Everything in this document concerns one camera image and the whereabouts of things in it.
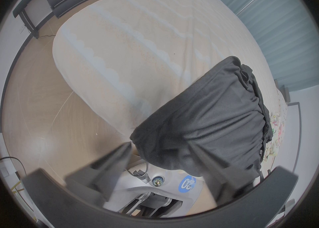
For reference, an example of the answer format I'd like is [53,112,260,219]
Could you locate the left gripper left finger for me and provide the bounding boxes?
[65,142,132,204]

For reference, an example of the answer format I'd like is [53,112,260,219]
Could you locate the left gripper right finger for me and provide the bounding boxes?
[187,145,255,208]

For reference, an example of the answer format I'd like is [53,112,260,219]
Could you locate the black T-shirt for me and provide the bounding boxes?
[130,56,273,180]

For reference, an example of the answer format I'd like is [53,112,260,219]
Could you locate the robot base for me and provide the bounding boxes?
[103,158,218,219]

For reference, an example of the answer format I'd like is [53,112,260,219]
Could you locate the bed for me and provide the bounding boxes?
[52,0,301,173]

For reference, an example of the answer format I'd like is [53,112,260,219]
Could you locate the white printed pyjama top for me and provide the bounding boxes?
[260,113,287,165]

